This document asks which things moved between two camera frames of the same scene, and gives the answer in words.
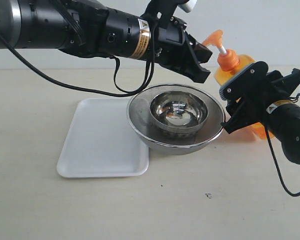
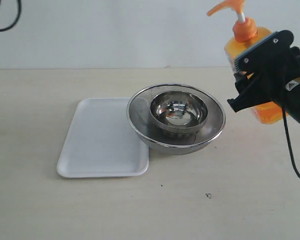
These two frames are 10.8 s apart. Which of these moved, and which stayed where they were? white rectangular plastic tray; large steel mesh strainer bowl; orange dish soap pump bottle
Moved: orange dish soap pump bottle
Stayed: large steel mesh strainer bowl; white rectangular plastic tray
